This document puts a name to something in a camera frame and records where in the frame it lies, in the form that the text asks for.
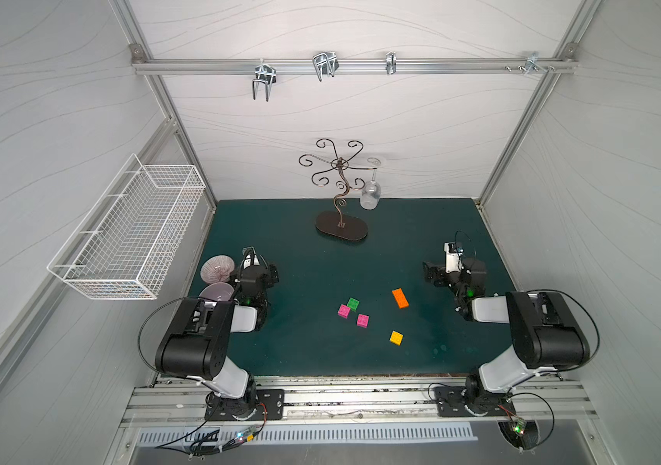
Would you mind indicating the small metal clip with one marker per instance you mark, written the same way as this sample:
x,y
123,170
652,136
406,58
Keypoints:
x,y
391,63

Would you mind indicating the pink ribbed glass lower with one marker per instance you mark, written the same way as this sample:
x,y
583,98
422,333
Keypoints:
x,y
219,291

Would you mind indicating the round black floor port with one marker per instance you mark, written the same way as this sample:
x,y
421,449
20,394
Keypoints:
x,y
523,436

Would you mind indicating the clear hanging wine glass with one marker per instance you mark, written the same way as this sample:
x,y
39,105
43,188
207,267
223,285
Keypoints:
x,y
372,191

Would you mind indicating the metal double hook middle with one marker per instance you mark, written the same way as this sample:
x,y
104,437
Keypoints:
x,y
325,64

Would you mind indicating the yellow square lego brick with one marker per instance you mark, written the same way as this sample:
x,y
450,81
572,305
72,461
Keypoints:
x,y
396,338

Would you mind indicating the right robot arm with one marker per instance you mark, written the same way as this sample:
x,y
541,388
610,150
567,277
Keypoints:
x,y
545,338

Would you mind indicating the aluminium top rail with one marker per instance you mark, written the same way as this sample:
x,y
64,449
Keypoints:
x,y
347,66

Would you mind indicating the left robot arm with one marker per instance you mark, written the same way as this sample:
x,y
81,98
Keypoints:
x,y
195,345

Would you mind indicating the aluminium rail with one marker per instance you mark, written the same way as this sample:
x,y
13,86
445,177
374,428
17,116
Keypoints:
x,y
347,66
310,400

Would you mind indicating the metal double hook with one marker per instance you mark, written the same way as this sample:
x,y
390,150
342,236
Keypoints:
x,y
325,64
265,78

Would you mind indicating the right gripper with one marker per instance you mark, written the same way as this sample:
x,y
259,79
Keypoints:
x,y
441,273

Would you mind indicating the white wire basket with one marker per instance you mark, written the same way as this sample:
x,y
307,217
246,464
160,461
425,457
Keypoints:
x,y
125,245

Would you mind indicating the white slotted cable duct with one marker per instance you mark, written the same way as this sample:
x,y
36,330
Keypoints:
x,y
321,434

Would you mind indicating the magenta lego brick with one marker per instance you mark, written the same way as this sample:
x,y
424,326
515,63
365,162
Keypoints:
x,y
344,311
362,320

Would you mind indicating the orange long lego brick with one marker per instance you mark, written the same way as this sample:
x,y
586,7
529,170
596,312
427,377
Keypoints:
x,y
400,298

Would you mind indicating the aluminium front rail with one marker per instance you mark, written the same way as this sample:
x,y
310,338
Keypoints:
x,y
310,400

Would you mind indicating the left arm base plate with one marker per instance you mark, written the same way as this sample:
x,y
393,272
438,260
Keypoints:
x,y
262,404

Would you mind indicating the bronze scroll glass stand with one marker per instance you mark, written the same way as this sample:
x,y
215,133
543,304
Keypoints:
x,y
336,223

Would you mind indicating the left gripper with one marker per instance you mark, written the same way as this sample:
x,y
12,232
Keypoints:
x,y
258,270

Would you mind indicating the metal bracket right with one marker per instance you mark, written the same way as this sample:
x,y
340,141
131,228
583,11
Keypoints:
x,y
531,65

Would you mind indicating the metal double hook left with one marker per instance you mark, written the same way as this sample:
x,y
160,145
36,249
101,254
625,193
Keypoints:
x,y
265,78

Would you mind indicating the green square lego brick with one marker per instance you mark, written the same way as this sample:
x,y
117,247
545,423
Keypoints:
x,y
353,304

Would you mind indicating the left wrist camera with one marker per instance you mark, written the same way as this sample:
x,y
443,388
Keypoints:
x,y
251,258

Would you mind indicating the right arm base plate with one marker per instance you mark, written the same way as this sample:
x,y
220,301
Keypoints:
x,y
459,402

